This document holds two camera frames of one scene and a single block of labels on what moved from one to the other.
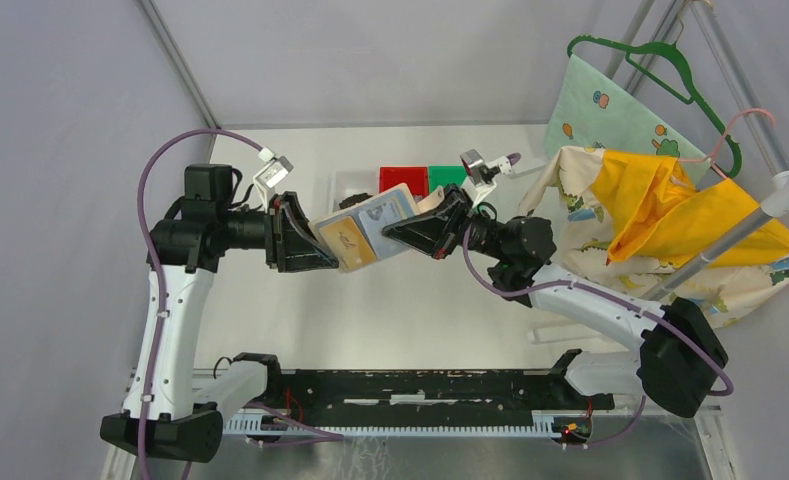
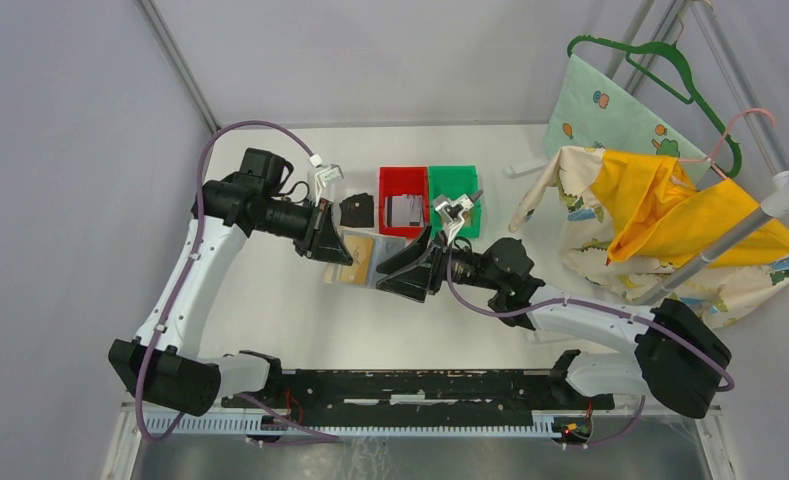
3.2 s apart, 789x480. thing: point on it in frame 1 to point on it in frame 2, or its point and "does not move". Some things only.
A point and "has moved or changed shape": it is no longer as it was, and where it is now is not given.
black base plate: (426, 397) does not move
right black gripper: (422, 231) to (413, 282)
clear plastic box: (526, 167) does not move
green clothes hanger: (692, 99) does not move
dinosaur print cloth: (566, 194) does not move
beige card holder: (353, 236) has moved or changed shape
